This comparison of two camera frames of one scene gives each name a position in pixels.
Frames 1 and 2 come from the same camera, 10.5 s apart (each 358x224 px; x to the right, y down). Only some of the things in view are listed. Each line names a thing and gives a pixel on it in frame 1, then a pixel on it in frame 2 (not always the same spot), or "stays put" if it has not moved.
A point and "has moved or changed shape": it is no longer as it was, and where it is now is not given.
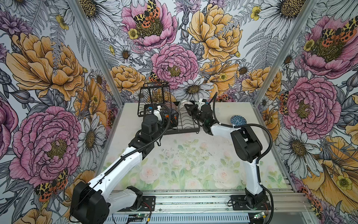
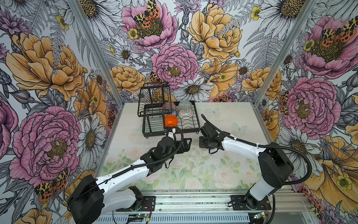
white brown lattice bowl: (182, 108) has moved or changed shape
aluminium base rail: (214, 207) stays put
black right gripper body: (195, 112) to (205, 143)
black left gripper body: (174, 124) to (179, 150)
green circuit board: (141, 215) stays put
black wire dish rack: (156, 95) stays put
